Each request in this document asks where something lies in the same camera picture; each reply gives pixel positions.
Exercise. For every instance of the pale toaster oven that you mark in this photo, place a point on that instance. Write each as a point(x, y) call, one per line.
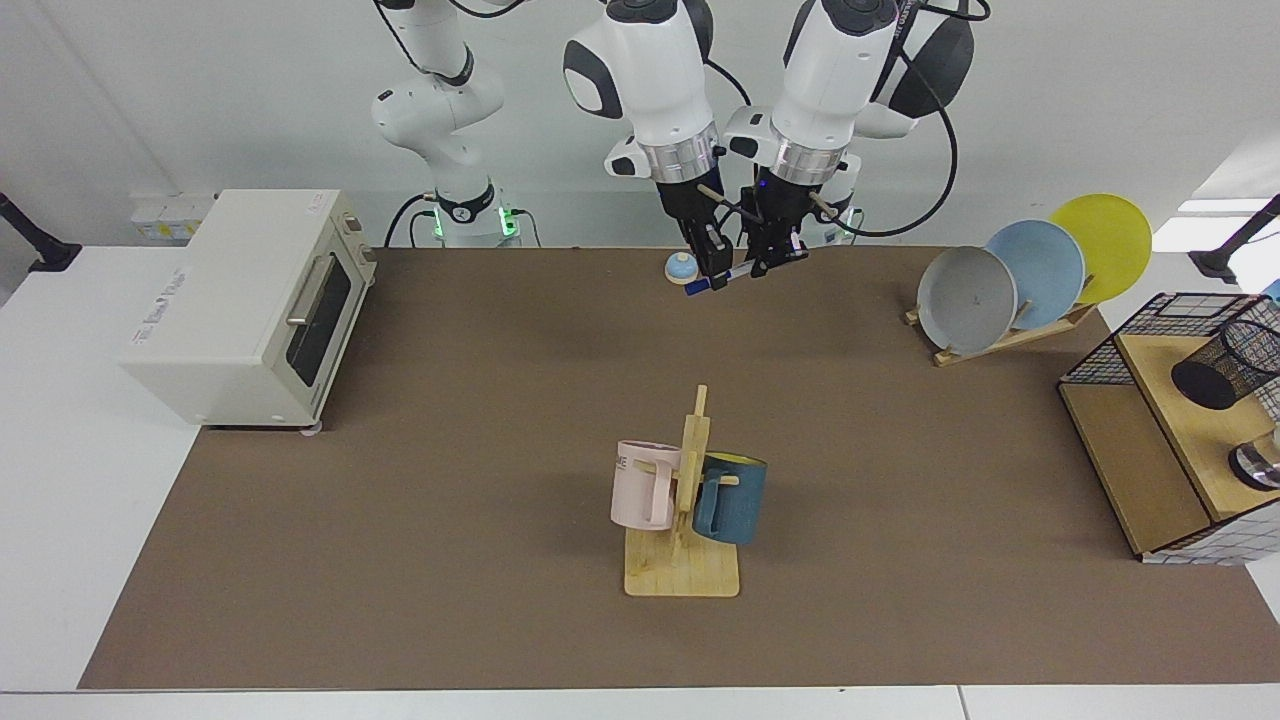
point(230, 320)

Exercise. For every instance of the white tiled board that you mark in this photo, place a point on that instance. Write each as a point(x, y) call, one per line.
point(1210, 545)

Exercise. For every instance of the black clamp stand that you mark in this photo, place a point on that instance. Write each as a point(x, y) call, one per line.
point(40, 245)
point(1235, 255)

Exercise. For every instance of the glass lid with silver rim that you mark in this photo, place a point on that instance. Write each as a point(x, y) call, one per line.
point(1258, 465)

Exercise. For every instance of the wooden plate rack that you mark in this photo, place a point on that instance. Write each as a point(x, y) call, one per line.
point(1000, 345)

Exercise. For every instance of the yellow plate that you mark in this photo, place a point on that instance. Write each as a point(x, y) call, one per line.
point(1110, 240)

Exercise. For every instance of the light blue plate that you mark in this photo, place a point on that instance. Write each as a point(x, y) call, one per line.
point(1045, 270)

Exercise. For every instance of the dark teal mug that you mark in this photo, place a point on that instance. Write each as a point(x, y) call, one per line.
point(735, 505)

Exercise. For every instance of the small light blue object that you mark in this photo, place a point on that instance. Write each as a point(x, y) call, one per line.
point(1272, 292)

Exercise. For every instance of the blue and white marker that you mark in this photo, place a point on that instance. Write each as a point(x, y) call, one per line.
point(733, 275)

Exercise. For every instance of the small blue round bell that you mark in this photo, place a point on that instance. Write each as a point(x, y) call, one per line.
point(679, 268)

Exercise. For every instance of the black mesh pen holder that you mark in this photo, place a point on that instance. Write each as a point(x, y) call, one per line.
point(1215, 380)

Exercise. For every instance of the white power strip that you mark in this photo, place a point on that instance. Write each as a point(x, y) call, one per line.
point(170, 215)

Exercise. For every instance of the pink mug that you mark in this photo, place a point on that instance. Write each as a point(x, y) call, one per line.
point(640, 490)

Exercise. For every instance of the grey plate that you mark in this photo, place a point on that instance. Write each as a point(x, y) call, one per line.
point(965, 300)

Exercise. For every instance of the brown table cloth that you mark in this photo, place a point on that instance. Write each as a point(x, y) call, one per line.
point(500, 600)

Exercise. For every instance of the wooden cup stand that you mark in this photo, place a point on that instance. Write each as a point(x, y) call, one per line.
point(690, 570)

